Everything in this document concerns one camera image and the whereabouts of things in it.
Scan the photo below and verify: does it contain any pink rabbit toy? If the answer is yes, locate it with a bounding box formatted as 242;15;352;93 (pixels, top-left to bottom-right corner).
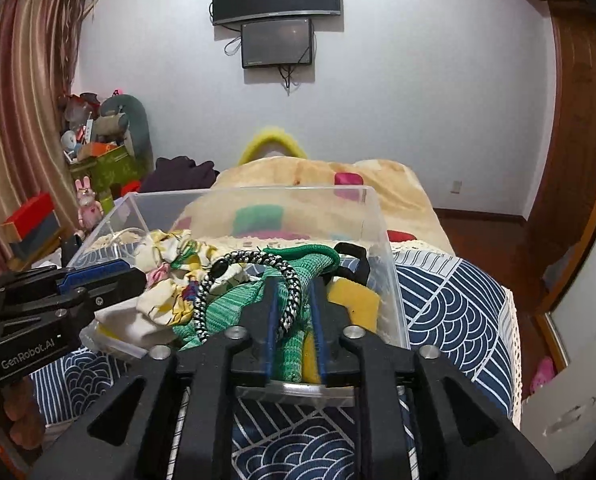
74;176;104;233

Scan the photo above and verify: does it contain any green grey plush toy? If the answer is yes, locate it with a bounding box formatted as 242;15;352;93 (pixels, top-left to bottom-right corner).
92;93;153;170

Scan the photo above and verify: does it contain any white wardrobe with hearts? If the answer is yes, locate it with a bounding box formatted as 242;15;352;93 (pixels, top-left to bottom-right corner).
521;242;596;472

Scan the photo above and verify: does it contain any white cloth pouch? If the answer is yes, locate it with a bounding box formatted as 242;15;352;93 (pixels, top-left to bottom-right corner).
95;309;176;350

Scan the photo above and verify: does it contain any small wall monitor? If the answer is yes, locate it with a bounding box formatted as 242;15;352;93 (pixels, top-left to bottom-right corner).
240;18;313;70

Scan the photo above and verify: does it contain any green knit glove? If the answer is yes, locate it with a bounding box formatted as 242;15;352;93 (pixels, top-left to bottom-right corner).
173;244;340;382

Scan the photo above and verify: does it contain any floral fabric scrunchie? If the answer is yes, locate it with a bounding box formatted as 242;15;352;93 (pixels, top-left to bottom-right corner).
133;230;229;327

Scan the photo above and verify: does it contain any yellow sponge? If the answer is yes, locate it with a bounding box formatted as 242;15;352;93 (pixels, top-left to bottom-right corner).
302;278;380;388

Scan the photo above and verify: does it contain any black white braided cord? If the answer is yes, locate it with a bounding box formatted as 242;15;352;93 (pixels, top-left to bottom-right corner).
191;250;305;345

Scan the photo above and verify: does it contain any yellow fuzzy arch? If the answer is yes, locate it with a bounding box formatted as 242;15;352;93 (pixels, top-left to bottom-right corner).
238;127;307;166

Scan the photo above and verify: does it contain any person's left hand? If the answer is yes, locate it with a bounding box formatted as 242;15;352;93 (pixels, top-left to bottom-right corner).
2;377;45;450

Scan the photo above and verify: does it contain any red box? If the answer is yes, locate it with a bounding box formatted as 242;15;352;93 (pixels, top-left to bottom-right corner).
1;193;54;243

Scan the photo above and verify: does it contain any brown wooden door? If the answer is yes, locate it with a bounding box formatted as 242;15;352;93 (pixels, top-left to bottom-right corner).
529;2;596;318

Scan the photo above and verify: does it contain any green cardboard box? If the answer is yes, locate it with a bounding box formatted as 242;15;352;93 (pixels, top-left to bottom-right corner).
69;146;146;194

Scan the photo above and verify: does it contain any beige patchwork fleece blanket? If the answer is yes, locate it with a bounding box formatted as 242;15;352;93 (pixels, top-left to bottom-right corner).
173;156;454;255

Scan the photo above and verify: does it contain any clear plastic storage box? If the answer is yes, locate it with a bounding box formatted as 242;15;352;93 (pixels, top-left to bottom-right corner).
71;186;409;408

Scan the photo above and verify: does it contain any dark purple garment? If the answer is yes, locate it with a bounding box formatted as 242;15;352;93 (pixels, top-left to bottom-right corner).
140;156;220;193

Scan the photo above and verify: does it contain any navy wave pattern bedspread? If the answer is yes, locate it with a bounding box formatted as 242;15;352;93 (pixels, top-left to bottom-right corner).
30;246;524;480

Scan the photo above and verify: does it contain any striped red beige curtain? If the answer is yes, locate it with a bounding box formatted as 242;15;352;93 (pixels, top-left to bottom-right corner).
0;0;86;273

